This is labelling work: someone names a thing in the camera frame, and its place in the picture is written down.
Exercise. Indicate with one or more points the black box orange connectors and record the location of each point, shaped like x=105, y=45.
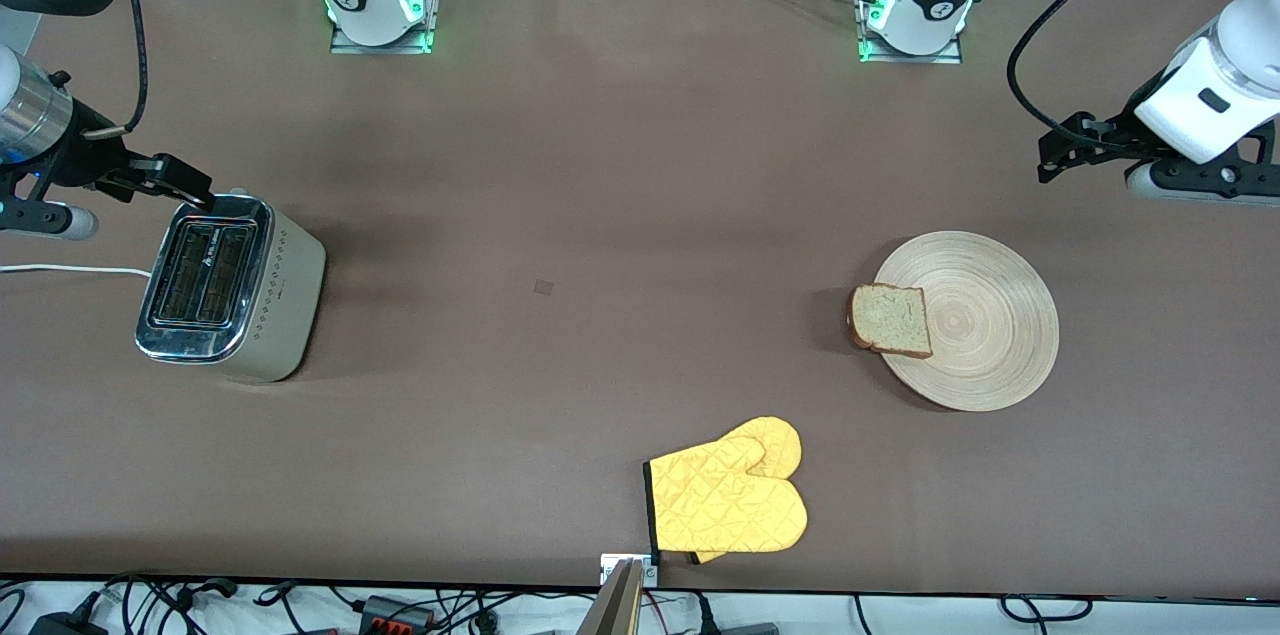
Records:
x=385, y=607

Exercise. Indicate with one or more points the yellow quilted oven mitt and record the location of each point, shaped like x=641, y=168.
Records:
x=706, y=556
x=730, y=505

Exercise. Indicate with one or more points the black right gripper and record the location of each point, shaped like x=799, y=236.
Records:
x=82, y=158

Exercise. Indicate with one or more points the silver two-slot toaster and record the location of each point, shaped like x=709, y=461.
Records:
x=290, y=305

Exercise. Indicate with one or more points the round wooden plate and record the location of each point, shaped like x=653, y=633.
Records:
x=990, y=325

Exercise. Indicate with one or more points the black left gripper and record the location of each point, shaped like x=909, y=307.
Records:
x=1108, y=144

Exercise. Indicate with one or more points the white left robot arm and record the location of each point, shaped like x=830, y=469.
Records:
x=1230, y=85

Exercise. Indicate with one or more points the black power adapter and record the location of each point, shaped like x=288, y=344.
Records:
x=65, y=627

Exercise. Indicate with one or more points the small metal bracket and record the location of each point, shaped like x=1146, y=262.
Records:
x=608, y=565

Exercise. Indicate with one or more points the brown bread slice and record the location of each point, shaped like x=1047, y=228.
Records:
x=890, y=320

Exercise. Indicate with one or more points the aluminium profile bar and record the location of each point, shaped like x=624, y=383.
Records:
x=615, y=607

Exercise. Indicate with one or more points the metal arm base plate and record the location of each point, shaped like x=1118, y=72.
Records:
x=950, y=56
x=345, y=44

